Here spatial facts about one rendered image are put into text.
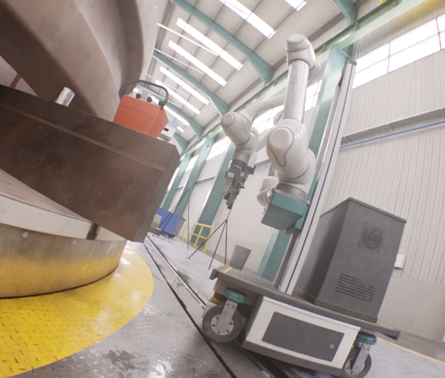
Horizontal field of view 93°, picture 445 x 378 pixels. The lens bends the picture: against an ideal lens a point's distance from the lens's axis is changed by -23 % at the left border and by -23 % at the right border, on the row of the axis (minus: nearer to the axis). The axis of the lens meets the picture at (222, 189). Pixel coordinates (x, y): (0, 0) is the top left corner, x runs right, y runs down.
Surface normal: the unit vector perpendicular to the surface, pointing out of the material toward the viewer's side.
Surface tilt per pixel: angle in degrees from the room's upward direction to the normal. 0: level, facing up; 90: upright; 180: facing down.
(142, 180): 90
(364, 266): 90
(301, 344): 90
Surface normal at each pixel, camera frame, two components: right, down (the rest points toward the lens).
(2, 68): 0.37, -0.05
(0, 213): 0.92, 0.33
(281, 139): -0.47, -0.27
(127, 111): -0.04, -0.10
